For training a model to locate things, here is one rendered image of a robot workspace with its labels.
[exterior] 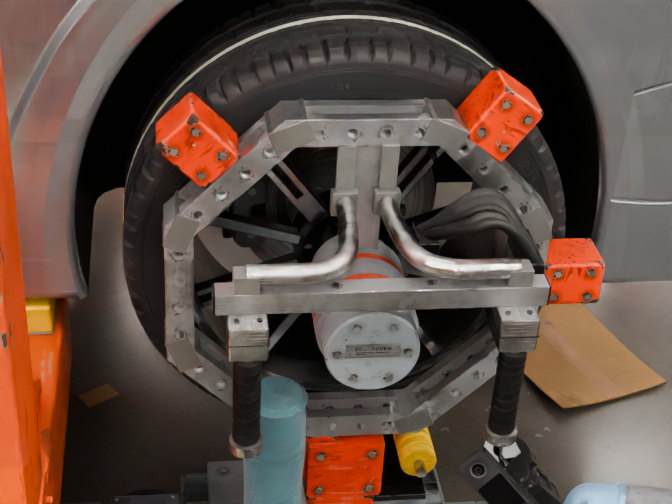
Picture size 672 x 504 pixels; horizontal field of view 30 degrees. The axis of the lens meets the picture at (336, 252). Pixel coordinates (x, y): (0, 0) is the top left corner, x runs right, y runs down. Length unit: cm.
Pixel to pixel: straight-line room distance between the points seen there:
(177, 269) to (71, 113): 26
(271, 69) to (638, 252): 69
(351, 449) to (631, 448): 110
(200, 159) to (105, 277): 171
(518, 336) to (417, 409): 38
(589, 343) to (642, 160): 130
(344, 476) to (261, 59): 67
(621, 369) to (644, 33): 142
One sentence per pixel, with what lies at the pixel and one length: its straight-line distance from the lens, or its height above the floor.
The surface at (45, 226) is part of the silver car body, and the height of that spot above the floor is 88.
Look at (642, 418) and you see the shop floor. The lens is 301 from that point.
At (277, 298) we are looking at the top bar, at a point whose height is 97.
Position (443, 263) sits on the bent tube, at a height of 101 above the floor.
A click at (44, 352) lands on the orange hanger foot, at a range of 195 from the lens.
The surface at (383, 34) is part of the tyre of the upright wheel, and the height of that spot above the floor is 118.
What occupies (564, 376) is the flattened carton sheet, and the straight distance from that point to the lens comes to 307.
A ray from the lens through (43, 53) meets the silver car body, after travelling 177.
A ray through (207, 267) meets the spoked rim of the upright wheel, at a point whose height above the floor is 73.
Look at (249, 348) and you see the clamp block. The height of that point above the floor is 92.
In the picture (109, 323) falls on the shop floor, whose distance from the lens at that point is 316.
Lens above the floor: 185
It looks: 33 degrees down
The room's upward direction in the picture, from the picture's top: 4 degrees clockwise
